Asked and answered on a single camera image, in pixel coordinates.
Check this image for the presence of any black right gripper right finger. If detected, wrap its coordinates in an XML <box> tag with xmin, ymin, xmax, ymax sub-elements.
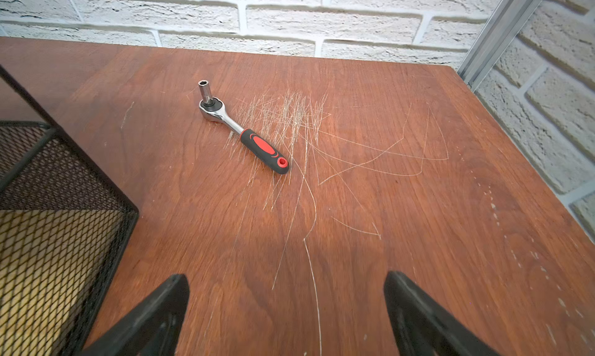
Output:
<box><xmin>384</xmin><ymin>271</ymin><xmax>497</xmax><ymax>355</ymax></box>

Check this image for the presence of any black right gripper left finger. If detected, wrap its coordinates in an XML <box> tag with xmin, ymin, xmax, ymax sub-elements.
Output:
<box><xmin>80</xmin><ymin>274</ymin><xmax>190</xmax><ymax>355</ymax></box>

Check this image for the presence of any red black ratchet wrench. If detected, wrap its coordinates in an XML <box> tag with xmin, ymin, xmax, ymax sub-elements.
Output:
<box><xmin>198</xmin><ymin>80</ymin><xmax>290</xmax><ymax>175</ymax></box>

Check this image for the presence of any black wire mesh wooden shelf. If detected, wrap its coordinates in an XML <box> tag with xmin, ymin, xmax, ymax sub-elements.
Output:
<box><xmin>1</xmin><ymin>70</ymin><xmax>139</xmax><ymax>355</ymax></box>

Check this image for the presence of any aluminium corner post right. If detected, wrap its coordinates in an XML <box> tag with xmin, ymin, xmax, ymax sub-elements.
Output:
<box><xmin>457</xmin><ymin>0</ymin><xmax>543</xmax><ymax>92</ymax></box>

